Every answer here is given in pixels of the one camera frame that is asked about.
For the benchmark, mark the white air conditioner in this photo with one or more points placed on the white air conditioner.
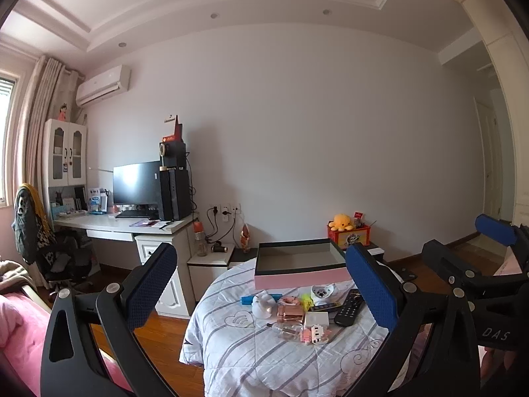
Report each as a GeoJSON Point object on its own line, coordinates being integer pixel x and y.
{"type": "Point", "coordinates": [103, 84]}

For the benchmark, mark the blue and white carton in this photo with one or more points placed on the blue and white carton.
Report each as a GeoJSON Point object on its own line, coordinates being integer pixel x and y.
{"type": "Point", "coordinates": [97, 200]}

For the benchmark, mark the black keyboard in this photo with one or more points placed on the black keyboard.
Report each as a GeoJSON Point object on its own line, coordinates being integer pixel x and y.
{"type": "Point", "coordinates": [136, 214]}

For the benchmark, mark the white paw-print dish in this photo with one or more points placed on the white paw-print dish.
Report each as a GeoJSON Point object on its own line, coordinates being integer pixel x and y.
{"type": "Point", "coordinates": [322, 292]}

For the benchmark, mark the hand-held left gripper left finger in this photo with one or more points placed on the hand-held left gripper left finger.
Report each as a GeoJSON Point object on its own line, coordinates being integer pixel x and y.
{"type": "Point", "coordinates": [151, 285]}

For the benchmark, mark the red printed box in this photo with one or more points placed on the red printed box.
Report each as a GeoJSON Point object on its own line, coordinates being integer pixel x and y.
{"type": "Point", "coordinates": [351, 238]}

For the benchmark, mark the blue plastic tube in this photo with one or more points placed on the blue plastic tube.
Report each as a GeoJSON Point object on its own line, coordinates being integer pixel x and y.
{"type": "Point", "coordinates": [248, 300]}

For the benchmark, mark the clear bottle with orange cap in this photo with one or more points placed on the clear bottle with orange cap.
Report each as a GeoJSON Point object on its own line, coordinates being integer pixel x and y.
{"type": "Point", "coordinates": [200, 240]}

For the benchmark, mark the beige blanket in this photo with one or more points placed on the beige blanket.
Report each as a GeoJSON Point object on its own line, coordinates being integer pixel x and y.
{"type": "Point", "coordinates": [12, 275]}

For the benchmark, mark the black-top low cabinet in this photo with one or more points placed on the black-top low cabinet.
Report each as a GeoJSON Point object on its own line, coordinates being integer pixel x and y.
{"type": "Point", "coordinates": [241, 258]}

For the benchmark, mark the pink magazine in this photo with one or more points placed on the pink magazine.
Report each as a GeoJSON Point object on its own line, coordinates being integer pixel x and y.
{"type": "Point", "coordinates": [144, 223]}

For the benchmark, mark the small red doll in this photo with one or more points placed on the small red doll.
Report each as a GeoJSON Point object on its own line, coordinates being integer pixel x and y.
{"type": "Point", "coordinates": [63, 112]}

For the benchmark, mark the black speaker box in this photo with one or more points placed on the black speaker box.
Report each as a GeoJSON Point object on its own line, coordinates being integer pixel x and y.
{"type": "Point", "coordinates": [175, 153]}

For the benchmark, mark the dark grey jacket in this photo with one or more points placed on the dark grey jacket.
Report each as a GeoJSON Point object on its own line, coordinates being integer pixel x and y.
{"type": "Point", "coordinates": [24, 223]}

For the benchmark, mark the white low cabinet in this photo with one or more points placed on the white low cabinet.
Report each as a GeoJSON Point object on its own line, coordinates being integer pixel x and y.
{"type": "Point", "coordinates": [208, 269]}

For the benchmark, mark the cream wardrobe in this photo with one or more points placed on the cream wardrobe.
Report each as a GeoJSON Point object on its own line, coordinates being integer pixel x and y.
{"type": "Point", "coordinates": [512, 91]}

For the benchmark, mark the window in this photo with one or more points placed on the window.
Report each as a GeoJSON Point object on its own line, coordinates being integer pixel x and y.
{"type": "Point", "coordinates": [6, 132]}

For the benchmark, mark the pink blanket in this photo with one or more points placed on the pink blanket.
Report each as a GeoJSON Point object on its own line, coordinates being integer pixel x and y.
{"type": "Point", "coordinates": [16, 322]}

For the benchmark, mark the white glass-door hutch cabinet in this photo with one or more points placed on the white glass-door hutch cabinet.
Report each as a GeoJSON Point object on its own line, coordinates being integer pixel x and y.
{"type": "Point", "coordinates": [68, 153]}

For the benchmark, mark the black office chair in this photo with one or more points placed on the black office chair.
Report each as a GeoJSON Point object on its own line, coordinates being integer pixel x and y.
{"type": "Point", "coordinates": [62, 264]}

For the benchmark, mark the clear glass bottle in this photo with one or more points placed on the clear glass bottle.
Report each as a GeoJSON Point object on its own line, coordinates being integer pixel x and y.
{"type": "Point", "coordinates": [287, 331]}

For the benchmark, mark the white figure lamp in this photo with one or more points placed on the white figure lamp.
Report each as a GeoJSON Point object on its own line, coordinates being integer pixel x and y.
{"type": "Point", "coordinates": [264, 307]}

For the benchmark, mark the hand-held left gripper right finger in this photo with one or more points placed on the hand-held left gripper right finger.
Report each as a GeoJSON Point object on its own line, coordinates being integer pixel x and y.
{"type": "Point", "coordinates": [370, 289]}

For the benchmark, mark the white desk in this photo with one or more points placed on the white desk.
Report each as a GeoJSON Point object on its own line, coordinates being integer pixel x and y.
{"type": "Point", "coordinates": [115, 225]}

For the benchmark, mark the beige curtain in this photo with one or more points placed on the beige curtain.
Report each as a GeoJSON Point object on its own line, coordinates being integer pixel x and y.
{"type": "Point", "coordinates": [41, 103]}

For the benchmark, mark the red triangular ornament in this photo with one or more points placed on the red triangular ornament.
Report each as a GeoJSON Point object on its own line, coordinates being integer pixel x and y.
{"type": "Point", "coordinates": [175, 130]}

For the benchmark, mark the striped white quilt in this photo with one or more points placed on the striped white quilt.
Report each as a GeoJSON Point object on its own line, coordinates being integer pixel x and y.
{"type": "Point", "coordinates": [248, 359]}

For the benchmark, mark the yellow octopus plush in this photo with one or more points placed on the yellow octopus plush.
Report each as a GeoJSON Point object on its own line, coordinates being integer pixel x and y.
{"type": "Point", "coordinates": [341, 222]}

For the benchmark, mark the yellow patterned cloth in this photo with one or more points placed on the yellow patterned cloth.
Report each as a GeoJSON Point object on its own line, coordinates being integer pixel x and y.
{"type": "Point", "coordinates": [43, 219]}

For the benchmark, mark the white door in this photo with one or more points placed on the white door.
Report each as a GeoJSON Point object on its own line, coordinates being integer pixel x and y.
{"type": "Point", "coordinates": [487, 157]}

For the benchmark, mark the pink block figure toy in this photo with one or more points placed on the pink block figure toy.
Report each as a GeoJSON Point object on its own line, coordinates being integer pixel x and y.
{"type": "Point", "coordinates": [315, 334]}

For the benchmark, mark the small white box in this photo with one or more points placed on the small white box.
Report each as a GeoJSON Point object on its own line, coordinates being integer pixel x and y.
{"type": "Point", "coordinates": [317, 319]}

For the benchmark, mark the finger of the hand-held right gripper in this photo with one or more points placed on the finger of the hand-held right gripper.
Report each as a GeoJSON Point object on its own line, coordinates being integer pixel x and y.
{"type": "Point", "coordinates": [444, 258]}
{"type": "Point", "coordinates": [496, 227]}

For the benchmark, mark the white wall socket panel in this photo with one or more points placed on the white wall socket panel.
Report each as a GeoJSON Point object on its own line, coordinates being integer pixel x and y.
{"type": "Point", "coordinates": [225, 208]}

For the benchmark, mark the pink box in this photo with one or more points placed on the pink box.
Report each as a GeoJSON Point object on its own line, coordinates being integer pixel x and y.
{"type": "Point", "coordinates": [297, 279]}

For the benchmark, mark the blue and gold box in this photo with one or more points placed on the blue and gold box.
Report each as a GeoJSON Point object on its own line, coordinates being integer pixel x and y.
{"type": "Point", "coordinates": [315, 308]}

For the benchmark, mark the black remote control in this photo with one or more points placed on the black remote control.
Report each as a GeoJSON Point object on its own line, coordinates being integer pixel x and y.
{"type": "Point", "coordinates": [347, 312]}

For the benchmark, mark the anatomical torso model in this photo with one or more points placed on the anatomical torso model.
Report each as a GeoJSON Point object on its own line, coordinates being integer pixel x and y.
{"type": "Point", "coordinates": [246, 238]}

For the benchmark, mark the black computer tower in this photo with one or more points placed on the black computer tower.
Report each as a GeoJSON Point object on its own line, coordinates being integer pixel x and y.
{"type": "Point", "coordinates": [175, 194]}

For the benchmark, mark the black hair dryer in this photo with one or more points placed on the black hair dryer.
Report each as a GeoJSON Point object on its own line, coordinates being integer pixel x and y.
{"type": "Point", "coordinates": [220, 248]}

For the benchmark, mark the black computer monitor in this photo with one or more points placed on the black computer monitor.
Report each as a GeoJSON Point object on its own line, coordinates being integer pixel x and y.
{"type": "Point", "coordinates": [136, 182]}

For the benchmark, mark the small red tag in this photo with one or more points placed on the small red tag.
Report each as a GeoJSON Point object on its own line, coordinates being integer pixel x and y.
{"type": "Point", "coordinates": [358, 217]}

